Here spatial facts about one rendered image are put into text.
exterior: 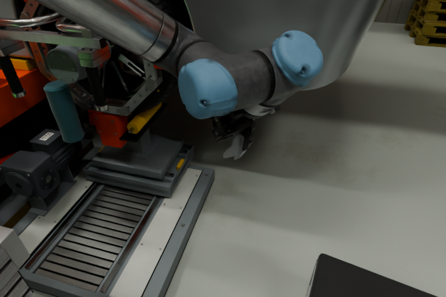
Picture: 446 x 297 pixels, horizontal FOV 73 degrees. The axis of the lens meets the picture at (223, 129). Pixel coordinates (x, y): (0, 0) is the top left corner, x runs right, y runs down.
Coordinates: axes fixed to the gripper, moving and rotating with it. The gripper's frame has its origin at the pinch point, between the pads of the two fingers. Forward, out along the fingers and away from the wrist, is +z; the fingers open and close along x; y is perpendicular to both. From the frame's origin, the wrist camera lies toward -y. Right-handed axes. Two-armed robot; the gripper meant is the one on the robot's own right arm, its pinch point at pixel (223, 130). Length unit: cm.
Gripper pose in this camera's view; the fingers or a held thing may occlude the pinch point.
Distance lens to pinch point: 72.3
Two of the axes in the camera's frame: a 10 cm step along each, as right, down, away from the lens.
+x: 4.4, 8.9, -1.4
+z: -3.6, 3.2, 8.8
